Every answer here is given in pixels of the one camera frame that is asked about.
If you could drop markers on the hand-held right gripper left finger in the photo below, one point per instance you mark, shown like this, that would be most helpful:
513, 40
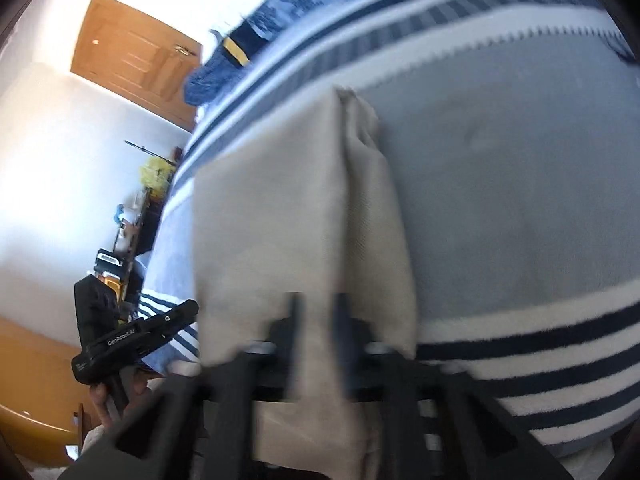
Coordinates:
235, 410

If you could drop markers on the blue striped blanket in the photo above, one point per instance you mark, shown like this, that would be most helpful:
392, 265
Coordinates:
500, 185

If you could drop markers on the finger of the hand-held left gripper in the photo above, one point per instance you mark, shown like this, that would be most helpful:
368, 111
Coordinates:
175, 317

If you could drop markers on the yellow plastic bag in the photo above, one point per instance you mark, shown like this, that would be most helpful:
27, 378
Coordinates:
157, 175

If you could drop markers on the black yellow box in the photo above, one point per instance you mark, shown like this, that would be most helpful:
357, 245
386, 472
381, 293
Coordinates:
109, 270

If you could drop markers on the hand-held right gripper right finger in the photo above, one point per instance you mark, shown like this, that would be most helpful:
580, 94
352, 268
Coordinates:
395, 400

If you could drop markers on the person's left hand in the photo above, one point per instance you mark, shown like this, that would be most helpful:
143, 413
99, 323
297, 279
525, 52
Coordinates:
107, 402

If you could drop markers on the beige cloth garment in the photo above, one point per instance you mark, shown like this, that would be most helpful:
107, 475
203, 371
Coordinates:
270, 220

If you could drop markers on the dark navy patterned towel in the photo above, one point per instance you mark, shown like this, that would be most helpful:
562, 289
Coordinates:
220, 67

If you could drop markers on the cluttered dark shelf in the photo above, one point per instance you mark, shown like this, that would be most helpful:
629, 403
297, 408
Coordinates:
142, 230

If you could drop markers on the wooden door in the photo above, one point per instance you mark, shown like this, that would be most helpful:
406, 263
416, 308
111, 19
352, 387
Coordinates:
135, 55

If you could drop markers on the orange wooden table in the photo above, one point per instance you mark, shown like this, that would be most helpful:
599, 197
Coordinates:
30, 390

